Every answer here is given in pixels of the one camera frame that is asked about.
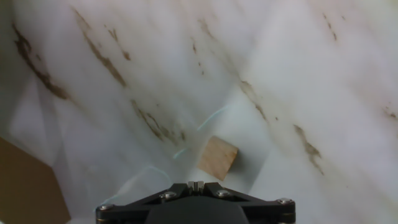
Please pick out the wooden picture frame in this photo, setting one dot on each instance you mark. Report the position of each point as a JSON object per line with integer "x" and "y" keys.
{"x": 25, "y": 189}

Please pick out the white marble pattern mat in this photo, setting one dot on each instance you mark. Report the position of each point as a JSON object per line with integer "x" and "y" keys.
{"x": 199, "y": 62}

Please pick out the small wooden cube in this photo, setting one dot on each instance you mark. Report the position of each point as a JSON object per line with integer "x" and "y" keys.
{"x": 217, "y": 158}

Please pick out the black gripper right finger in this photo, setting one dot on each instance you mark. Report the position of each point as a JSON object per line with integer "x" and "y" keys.
{"x": 267, "y": 213}

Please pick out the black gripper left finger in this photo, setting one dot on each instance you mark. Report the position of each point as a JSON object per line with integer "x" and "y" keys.
{"x": 124, "y": 213}

